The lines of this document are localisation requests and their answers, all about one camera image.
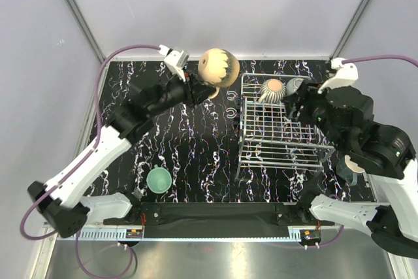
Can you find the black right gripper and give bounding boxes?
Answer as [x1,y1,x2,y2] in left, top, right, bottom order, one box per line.
[281,78,345,150]

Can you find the grey-blue speckled ceramic mug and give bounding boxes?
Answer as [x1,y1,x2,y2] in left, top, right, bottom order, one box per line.
[285,77,304,96]

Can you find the tan glazed ceramic mug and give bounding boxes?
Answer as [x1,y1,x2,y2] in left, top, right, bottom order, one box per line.
[198,48,240,99]

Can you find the white ribbed ceramic mug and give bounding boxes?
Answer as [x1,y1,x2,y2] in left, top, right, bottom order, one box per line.
[257,78,286,104]

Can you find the mint green cup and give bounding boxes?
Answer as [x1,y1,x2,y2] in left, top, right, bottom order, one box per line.
[146,165,172,194]

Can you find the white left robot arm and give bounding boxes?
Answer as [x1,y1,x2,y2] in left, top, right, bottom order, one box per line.
[27,74,219,238]

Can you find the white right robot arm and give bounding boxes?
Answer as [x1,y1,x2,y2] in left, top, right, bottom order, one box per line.
[282,80,417,259]

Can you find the black marble pattern mat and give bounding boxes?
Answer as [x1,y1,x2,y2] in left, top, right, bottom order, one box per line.
[84,60,375,203]

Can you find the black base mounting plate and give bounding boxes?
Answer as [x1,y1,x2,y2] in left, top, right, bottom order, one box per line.
[104,203,317,239]

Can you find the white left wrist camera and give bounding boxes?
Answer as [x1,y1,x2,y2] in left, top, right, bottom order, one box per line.
[159,44,189,82]

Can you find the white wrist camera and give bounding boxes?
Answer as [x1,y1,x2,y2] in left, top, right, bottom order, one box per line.
[159,44,189,82]
[317,57,359,94]

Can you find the silver wire dish rack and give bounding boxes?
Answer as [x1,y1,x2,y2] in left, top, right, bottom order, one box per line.
[236,73,334,180]

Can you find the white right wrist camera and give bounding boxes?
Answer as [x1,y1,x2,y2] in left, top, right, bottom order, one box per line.
[317,57,359,94]

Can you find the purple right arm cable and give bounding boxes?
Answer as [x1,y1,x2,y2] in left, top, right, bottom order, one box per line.
[341,55,418,67]

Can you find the aluminium frame post right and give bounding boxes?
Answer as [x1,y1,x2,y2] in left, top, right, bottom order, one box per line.
[330,0,372,59]

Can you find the aluminium frame post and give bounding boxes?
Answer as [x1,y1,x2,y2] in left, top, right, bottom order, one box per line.
[65,0,105,63]
[330,0,372,59]

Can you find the aluminium frame post left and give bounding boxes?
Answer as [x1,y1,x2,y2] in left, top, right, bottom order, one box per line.
[65,0,105,63]

